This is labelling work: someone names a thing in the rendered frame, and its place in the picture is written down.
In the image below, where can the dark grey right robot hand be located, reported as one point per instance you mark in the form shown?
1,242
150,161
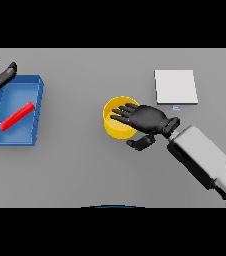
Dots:
148,118

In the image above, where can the yellow bowl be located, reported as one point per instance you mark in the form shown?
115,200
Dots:
118,128

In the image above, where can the red beaker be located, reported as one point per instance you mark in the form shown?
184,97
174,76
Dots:
16,116

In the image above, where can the pale square measuring scale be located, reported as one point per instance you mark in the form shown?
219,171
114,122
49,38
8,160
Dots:
175,86

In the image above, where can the blue tray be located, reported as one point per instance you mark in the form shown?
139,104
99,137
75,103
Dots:
15,126

